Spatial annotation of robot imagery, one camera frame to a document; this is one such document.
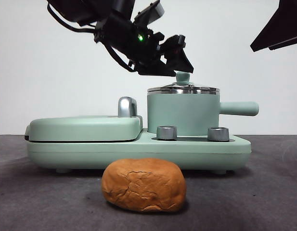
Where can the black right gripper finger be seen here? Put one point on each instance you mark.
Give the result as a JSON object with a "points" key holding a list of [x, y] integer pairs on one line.
{"points": [[290, 43], [280, 24]]}

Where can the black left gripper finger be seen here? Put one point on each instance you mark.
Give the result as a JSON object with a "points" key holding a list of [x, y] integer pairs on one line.
{"points": [[178, 60], [158, 70]]}

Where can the glass pot lid green knob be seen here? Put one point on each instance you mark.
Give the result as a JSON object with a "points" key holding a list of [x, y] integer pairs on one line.
{"points": [[183, 78]]}

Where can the brown potato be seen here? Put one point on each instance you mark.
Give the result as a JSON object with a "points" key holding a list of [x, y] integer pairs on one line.
{"points": [[143, 185]]}

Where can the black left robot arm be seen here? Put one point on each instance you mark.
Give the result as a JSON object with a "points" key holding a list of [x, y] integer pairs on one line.
{"points": [[85, 12]]}

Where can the silver control knob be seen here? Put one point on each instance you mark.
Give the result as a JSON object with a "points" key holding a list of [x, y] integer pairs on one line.
{"points": [[166, 132], [218, 134]]}

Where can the mint green griddle cover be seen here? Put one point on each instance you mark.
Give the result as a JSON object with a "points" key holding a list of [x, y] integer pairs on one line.
{"points": [[78, 127]]}

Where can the mint green breakfast machine base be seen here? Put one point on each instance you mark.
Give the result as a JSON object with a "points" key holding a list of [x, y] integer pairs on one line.
{"points": [[90, 154]]}

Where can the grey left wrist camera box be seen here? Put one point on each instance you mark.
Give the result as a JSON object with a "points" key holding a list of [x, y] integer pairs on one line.
{"points": [[154, 10]]}

